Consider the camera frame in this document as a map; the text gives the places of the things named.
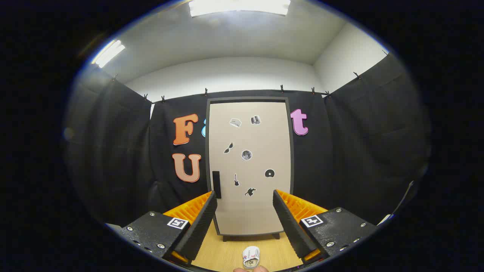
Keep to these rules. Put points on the large ceiling light panel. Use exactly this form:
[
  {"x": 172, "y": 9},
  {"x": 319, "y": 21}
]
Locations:
[{"x": 238, "y": 6}]

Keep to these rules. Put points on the white canvas shoe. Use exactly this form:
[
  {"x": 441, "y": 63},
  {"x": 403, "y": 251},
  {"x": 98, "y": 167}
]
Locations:
[{"x": 251, "y": 256}]

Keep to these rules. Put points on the black backdrop cloth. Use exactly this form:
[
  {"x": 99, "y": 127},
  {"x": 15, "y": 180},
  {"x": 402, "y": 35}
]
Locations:
[{"x": 340, "y": 151}]

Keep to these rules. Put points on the row of black cloth clips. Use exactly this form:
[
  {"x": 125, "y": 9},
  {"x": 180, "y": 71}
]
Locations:
[{"x": 281, "y": 88}]

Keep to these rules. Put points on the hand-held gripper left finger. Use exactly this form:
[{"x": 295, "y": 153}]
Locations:
[{"x": 200, "y": 230}]

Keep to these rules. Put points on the beige shoe cabinet door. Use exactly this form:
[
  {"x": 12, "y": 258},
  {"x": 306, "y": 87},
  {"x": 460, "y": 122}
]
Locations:
[{"x": 257, "y": 143}]

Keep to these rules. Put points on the narrow ceiling light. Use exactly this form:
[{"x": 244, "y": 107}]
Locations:
[{"x": 109, "y": 53}]

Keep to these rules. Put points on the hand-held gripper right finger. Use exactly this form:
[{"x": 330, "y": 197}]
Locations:
[{"x": 289, "y": 226}]

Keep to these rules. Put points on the white side table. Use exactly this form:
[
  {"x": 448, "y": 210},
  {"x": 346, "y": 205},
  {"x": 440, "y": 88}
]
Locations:
[{"x": 385, "y": 220}]

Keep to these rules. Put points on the dark grey shoe cabinet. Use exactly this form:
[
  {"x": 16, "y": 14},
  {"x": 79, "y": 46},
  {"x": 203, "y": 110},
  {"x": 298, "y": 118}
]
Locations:
[{"x": 247, "y": 99}]

